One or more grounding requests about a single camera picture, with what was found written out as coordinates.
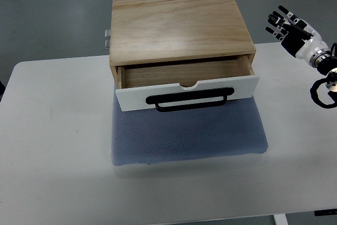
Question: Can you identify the wooden drawer cabinet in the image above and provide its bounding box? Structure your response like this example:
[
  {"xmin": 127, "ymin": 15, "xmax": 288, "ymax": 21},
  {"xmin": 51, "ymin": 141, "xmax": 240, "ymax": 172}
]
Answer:
[{"xmin": 110, "ymin": 0, "xmax": 256, "ymax": 89}]

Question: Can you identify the black table bracket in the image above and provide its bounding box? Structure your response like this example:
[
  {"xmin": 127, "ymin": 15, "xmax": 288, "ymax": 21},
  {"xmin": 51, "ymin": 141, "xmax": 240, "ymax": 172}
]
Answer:
[{"xmin": 314, "ymin": 209, "xmax": 337, "ymax": 217}]

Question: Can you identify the white drawer black handle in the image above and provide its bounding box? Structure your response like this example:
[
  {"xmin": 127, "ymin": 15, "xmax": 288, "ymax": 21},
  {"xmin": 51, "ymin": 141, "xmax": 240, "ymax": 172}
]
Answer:
[{"xmin": 115, "ymin": 55, "xmax": 259, "ymax": 112}]

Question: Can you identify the white table leg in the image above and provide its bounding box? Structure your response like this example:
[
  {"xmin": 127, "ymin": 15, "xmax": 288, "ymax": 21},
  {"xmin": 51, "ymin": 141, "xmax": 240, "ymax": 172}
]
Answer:
[{"xmin": 273, "ymin": 213, "xmax": 289, "ymax": 225}]

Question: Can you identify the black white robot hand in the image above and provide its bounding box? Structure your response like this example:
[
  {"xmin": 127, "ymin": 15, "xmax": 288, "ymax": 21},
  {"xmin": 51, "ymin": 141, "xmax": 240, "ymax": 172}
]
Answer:
[{"xmin": 265, "ymin": 5, "xmax": 331, "ymax": 66}]

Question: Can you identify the silver metal clamp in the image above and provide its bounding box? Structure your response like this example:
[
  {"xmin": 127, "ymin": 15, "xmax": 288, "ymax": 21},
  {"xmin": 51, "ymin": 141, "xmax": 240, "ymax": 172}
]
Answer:
[{"xmin": 104, "ymin": 29, "xmax": 111, "ymax": 50}]

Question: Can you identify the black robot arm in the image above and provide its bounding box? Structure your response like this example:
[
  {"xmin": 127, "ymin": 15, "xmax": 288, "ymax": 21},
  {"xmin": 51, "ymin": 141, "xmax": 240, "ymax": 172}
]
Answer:
[{"xmin": 310, "ymin": 42, "xmax": 336, "ymax": 109}]

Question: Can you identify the blue grey mesh cushion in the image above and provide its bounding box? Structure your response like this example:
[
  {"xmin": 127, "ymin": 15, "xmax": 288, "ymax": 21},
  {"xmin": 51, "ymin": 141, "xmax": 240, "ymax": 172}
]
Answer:
[{"xmin": 111, "ymin": 97, "xmax": 268, "ymax": 166}]

